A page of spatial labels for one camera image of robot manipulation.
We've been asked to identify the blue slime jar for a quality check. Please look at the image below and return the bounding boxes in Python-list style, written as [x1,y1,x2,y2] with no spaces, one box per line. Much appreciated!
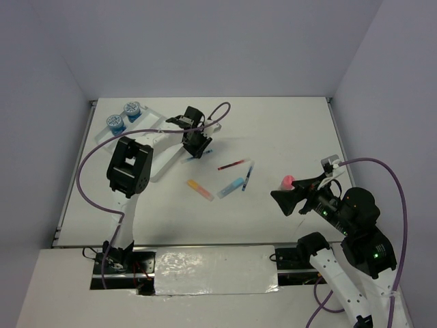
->
[106,114,126,136]
[124,102,141,123]

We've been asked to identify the dark blue gel pen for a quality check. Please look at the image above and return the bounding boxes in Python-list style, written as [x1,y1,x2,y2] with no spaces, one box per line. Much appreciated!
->
[242,161,255,191]

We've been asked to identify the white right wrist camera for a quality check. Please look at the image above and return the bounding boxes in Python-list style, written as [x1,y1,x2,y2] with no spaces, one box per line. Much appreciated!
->
[318,154,345,190]

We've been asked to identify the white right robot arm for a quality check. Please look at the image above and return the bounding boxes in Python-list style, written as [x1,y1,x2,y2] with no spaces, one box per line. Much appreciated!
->
[270,175,409,327]

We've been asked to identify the orange highlighter marker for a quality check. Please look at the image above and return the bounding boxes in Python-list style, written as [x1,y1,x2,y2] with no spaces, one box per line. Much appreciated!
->
[186,179,214,202]

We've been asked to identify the blue highlighter marker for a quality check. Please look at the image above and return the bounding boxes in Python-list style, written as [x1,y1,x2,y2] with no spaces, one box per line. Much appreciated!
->
[217,178,244,199]

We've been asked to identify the white compartment tray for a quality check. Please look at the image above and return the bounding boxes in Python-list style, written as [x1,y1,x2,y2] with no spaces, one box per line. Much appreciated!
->
[94,105,187,183]

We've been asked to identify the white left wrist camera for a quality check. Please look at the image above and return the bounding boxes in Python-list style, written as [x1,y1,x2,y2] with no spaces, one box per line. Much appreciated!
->
[202,123,222,137]

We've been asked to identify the red ink refill pen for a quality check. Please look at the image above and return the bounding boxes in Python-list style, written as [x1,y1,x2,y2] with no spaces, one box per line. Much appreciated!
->
[217,158,251,171]

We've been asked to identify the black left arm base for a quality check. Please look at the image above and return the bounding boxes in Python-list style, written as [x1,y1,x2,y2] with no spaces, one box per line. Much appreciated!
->
[82,241,156,296]

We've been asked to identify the pink capped bottle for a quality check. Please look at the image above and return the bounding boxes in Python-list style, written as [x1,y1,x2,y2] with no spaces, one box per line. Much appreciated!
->
[279,175,295,191]

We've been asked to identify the blue ink refill pen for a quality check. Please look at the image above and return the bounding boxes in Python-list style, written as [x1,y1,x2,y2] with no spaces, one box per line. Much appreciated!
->
[180,149,213,163]

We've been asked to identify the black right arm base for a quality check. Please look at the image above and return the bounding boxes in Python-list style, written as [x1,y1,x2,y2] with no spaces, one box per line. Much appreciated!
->
[269,247,320,287]

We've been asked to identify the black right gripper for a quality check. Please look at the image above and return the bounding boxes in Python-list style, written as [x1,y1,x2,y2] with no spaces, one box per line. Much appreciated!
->
[269,170,353,232]

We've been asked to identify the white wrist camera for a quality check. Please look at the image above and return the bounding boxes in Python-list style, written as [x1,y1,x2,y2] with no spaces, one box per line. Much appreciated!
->
[318,154,345,190]
[202,123,222,137]

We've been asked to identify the silver foil cover plate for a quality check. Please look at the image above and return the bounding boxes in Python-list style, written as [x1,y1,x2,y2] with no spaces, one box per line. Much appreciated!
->
[154,245,279,296]

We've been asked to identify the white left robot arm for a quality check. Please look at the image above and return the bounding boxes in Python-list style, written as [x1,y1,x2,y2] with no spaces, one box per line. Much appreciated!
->
[103,107,219,273]

